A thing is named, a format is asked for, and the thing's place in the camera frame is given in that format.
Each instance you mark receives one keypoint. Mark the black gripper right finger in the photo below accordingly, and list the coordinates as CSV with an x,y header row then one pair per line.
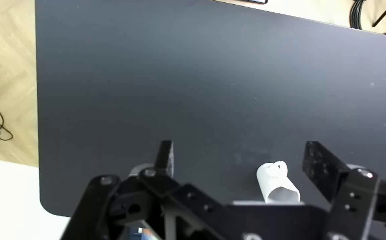
x,y
324,167

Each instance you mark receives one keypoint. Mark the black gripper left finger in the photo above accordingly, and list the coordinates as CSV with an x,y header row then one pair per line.
x,y
165,158

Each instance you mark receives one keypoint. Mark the white ceramic mug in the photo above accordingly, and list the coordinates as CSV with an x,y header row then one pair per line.
x,y
273,182

